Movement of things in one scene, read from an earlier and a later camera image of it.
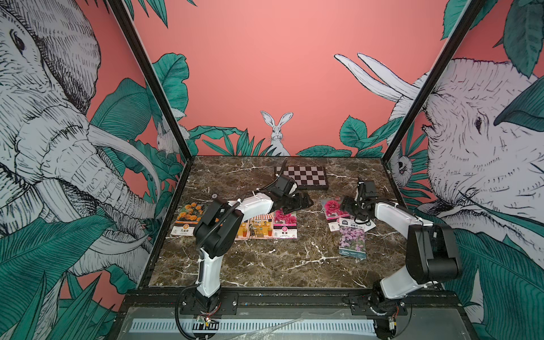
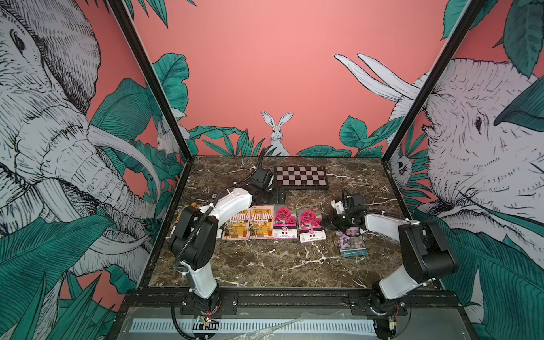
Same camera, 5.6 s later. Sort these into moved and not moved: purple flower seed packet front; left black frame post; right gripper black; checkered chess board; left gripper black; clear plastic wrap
Moved: left gripper black; right gripper black
Not moved: clear plastic wrap; purple flower seed packet front; checkered chess board; left black frame post
